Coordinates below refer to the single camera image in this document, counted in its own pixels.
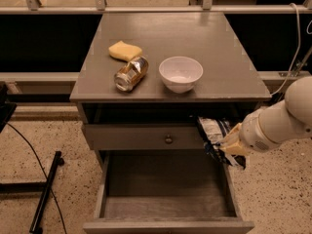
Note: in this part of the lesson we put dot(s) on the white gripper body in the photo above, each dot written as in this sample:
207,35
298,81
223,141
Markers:
253,133

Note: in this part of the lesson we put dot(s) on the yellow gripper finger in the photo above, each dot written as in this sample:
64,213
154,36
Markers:
235,149
233,135

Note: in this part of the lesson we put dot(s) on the blue chip bag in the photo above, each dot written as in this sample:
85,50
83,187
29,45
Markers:
212,131

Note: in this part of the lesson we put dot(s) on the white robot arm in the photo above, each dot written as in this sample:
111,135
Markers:
268,127

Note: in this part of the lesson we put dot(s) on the round brass drawer knob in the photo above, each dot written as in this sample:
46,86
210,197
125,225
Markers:
168,139

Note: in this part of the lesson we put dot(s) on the grey middle drawer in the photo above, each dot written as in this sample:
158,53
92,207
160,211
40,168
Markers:
142,136

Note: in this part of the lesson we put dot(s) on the grey open bottom drawer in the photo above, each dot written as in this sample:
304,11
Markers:
165,192

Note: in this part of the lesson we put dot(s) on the grey wooden drawer cabinet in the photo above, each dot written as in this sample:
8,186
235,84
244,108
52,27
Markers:
229,88

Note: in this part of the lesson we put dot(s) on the white bowl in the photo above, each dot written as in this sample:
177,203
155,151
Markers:
180,74

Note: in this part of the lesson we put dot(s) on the shiny metallic can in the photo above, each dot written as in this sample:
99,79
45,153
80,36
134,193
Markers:
131,74

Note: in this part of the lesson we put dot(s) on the yellow sponge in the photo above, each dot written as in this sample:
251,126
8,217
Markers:
124,51

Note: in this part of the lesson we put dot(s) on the black stand base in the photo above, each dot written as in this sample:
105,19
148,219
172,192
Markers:
44,187

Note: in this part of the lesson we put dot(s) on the metal railing frame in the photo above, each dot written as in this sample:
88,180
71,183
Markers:
97,7

